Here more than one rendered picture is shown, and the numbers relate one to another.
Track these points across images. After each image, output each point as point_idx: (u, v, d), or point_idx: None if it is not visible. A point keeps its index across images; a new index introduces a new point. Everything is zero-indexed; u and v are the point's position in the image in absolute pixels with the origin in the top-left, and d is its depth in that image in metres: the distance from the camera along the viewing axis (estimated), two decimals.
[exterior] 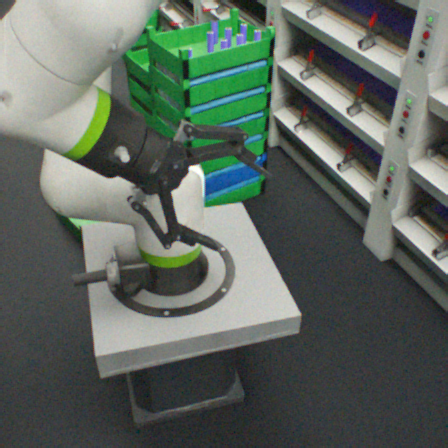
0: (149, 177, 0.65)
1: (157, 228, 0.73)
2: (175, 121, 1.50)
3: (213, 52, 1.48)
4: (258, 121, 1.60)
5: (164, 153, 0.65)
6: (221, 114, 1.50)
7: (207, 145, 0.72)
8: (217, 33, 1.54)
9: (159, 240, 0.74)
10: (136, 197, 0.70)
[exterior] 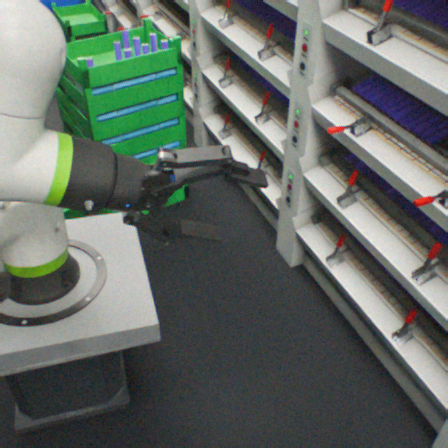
0: None
1: (198, 151, 0.69)
2: (85, 129, 1.52)
3: (121, 61, 1.50)
4: (173, 129, 1.62)
5: None
6: (132, 122, 1.52)
7: (161, 223, 0.77)
8: (129, 42, 1.56)
9: (213, 146, 0.69)
10: (157, 160, 0.68)
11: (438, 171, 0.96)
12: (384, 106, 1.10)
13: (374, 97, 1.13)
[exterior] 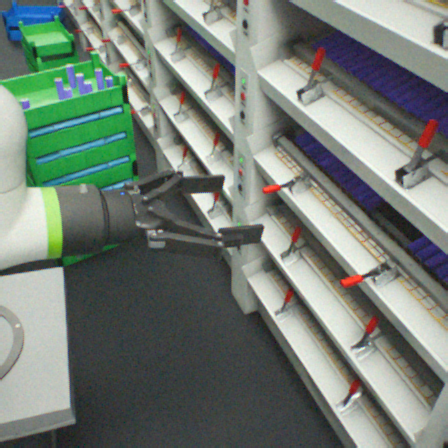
0: None
1: None
2: (27, 170, 1.44)
3: (64, 99, 1.42)
4: (123, 167, 1.54)
5: (126, 243, 0.71)
6: (76, 162, 1.45)
7: (189, 230, 0.70)
8: (74, 77, 1.48)
9: (159, 184, 0.82)
10: None
11: (373, 242, 0.88)
12: (324, 162, 1.02)
13: (315, 151, 1.05)
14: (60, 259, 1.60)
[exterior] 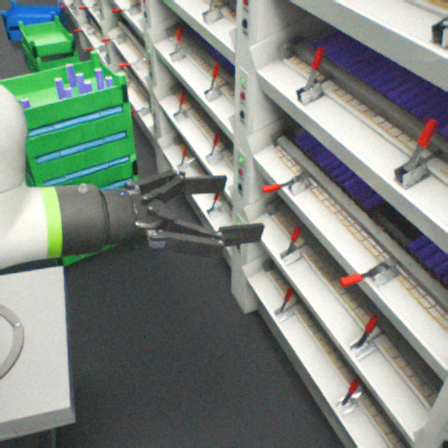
0: None
1: None
2: (27, 169, 1.44)
3: (64, 98, 1.42)
4: (123, 167, 1.54)
5: (126, 243, 0.71)
6: (76, 162, 1.45)
7: (189, 229, 0.70)
8: (74, 77, 1.48)
9: (161, 185, 0.82)
10: None
11: (372, 241, 0.88)
12: (324, 161, 1.03)
13: (315, 150, 1.05)
14: (60, 259, 1.60)
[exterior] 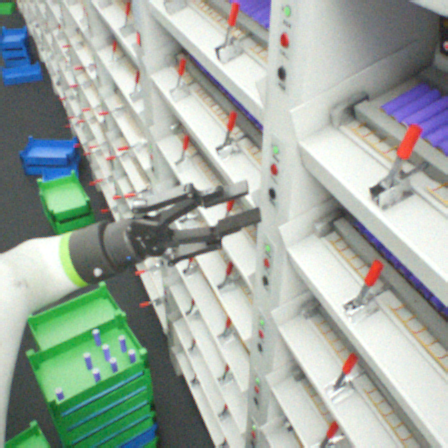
0: None
1: (168, 194, 0.78)
2: (57, 428, 1.61)
3: (91, 367, 1.59)
4: (142, 409, 1.71)
5: None
6: (101, 420, 1.61)
7: (193, 242, 0.82)
8: (99, 338, 1.65)
9: (178, 186, 0.77)
10: (134, 209, 0.79)
11: None
12: None
13: None
14: None
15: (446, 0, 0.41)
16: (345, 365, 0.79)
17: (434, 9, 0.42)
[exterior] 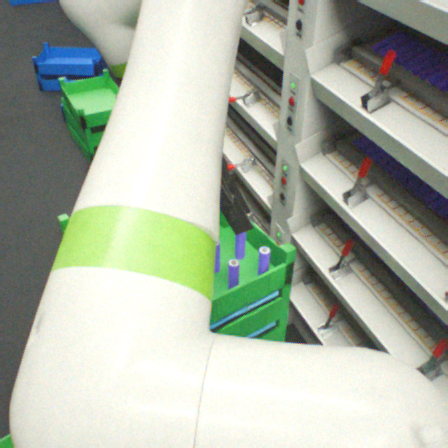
0: None
1: None
2: None
3: None
4: None
5: None
6: None
7: None
8: None
9: None
10: None
11: None
12: None
13: None
14: None
15: None
16: None
17: None
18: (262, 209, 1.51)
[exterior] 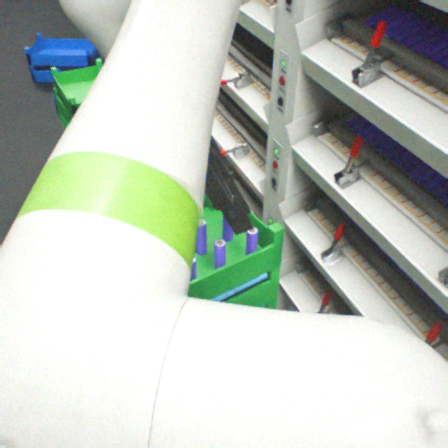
0: None
1: None
2: None
3: None
4: None
5: None
6: None
7: (218, 175, 0.71)
8: None
9: None
10: None
11: None
12: None
13: None
14: None
15: None
16: None
17: None
18: (255, 198, 1.48)
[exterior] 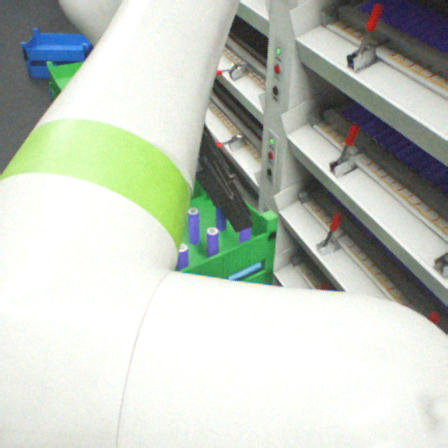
0: None
1: None
2: None
3: None
4: None
5: None
6: None
7: (218, 174, 0.72)
8: None
9: None
10: None
11: None
12: None
13: None
14: None
15: None
16: None
17: None
18: (251, 191, 1.47)
